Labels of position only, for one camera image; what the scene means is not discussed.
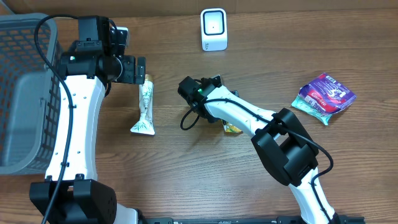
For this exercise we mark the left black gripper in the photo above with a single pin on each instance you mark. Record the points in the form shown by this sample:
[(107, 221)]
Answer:
[(140, 70)]

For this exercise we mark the white tube with gold cap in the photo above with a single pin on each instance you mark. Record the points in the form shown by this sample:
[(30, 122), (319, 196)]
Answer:
[(145, 124)]

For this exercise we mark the green yellow snack pouch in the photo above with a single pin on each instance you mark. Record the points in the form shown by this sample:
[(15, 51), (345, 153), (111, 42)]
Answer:
[(229, 128)]

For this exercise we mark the teal package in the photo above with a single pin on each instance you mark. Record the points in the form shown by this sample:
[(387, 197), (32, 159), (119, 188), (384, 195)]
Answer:
[(302, 105)]

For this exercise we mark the purple snack package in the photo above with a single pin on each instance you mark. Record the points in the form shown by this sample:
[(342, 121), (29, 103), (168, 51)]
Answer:
[(327, 95)]

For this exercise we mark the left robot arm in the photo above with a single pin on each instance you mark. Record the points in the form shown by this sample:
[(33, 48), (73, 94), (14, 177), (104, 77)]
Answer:
[(71, 192)]

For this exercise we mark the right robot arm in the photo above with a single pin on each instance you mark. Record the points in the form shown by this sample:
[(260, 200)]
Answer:
[(284, 147)]

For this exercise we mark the grey plastic basket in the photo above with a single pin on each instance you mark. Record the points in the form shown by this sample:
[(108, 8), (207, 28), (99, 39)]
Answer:
[(30, 94)]

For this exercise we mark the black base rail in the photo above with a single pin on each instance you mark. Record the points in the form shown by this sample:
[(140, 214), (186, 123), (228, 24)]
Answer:
[(278, 220)]

